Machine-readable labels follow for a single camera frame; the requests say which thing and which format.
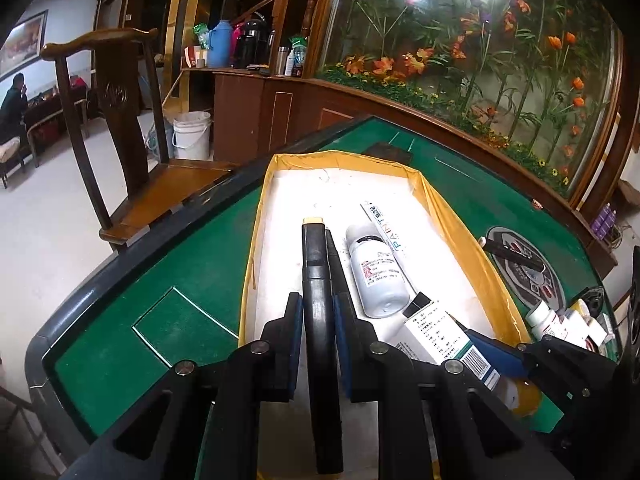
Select white pesticide bottle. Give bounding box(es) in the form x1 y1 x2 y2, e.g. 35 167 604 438
525 301 566 341

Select white blue medicine box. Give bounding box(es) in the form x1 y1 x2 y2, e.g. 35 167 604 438
383 292 525 389

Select white pill bottle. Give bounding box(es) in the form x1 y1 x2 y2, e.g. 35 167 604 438
346 223 410 318

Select black marker pen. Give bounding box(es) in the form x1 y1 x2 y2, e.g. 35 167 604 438
477 236 544 273

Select mahjong table centre panel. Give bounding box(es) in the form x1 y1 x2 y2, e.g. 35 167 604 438
482 226 567 313

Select purple bottles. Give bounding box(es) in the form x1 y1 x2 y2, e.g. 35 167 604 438
591 203 616 240

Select gold lined storage box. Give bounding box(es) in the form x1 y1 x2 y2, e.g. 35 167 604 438
237 148 544 480

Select white toothpaste box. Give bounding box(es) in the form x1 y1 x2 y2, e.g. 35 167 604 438
360 200 412 284

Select black phone on table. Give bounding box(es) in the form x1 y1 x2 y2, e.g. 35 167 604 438
363 142 412 166

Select white plastic bucket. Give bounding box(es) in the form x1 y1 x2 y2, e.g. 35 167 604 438
171 112 212 160

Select flower display window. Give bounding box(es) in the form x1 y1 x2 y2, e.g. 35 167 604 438
318 0 620 197

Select wooden chair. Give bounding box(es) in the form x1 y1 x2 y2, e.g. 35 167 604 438
41 28 234 252

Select blue thermos jug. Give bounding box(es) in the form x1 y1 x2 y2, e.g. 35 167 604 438
207 20 233 68

